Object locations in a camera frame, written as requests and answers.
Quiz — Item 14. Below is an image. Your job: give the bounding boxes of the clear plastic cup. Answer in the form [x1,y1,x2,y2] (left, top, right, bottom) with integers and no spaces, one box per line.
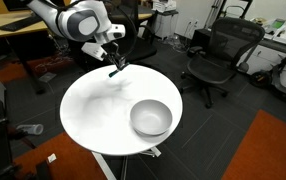
[16,123,45,136]

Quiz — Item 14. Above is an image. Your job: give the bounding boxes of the black flat keyboard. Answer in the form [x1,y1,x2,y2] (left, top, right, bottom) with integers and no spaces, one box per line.
[0,14,46,33]

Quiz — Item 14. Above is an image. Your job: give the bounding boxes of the white floor cable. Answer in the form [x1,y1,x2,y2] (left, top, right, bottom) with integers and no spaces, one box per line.
[32,54,74,74]

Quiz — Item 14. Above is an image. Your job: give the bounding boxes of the white round bowl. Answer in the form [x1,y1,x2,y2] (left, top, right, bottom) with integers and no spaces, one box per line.
[129,98,174,137]

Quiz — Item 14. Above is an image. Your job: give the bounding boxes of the black computer tower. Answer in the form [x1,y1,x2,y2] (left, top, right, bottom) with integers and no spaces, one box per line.
[189,28,214,58]

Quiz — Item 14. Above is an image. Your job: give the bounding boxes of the black mesh office chair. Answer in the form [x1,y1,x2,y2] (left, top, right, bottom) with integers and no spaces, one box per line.
[179,17,267,109]

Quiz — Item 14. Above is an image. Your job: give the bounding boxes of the white cabinet with counter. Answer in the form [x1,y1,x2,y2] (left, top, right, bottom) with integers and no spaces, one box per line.
[239,23,286,94]

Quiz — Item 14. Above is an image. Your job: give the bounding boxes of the black electric scooter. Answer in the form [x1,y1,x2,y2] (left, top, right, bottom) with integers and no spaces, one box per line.
[247,48,286,104]

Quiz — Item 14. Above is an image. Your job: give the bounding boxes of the white table base legs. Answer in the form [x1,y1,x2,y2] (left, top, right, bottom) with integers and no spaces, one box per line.
[92,146,162,180]

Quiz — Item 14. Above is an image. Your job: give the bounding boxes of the black swivel chair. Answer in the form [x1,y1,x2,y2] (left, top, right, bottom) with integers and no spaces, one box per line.
[116,0,159,65]

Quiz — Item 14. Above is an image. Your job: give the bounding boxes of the small white paper scrap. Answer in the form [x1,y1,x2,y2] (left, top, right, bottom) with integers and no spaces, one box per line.
[47,153,57,164]

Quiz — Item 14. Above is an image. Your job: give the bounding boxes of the teal marker pen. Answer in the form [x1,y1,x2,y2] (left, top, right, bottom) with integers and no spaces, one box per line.
[108,68,121,79]

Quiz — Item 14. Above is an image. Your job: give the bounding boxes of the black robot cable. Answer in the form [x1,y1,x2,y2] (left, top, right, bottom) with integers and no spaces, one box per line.
[109,0,139,64]

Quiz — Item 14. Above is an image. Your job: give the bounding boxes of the light wooden desk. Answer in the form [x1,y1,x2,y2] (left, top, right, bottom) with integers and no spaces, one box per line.
[0,9,155,95]

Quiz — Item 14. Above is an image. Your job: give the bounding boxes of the black tripod stand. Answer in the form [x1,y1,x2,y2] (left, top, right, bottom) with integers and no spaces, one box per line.
[204,0,227,29]

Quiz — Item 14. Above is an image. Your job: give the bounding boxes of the green item on counter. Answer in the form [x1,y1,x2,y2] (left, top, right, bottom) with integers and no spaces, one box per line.
[270,18,286,30]

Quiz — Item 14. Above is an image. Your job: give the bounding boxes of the white box device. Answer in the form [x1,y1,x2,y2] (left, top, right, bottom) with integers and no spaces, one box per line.
[151,0,179,14]

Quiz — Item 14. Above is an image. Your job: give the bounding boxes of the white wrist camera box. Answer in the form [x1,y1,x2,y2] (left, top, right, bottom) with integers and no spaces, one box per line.
[81,42,106,61]

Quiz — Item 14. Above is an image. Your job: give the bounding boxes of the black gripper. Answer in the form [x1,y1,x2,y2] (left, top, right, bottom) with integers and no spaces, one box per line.
[101,41,131,72]

